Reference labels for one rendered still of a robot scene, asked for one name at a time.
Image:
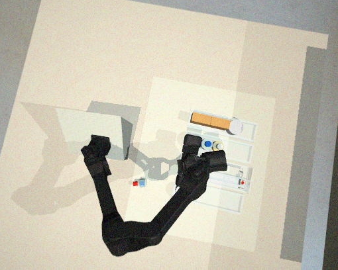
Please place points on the orange rectangular block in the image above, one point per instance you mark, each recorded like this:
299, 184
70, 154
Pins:
200, 119
219, 123

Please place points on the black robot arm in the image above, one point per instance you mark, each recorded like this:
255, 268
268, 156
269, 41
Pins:
122, 236

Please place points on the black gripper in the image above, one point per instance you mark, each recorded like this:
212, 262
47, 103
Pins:
191, 146

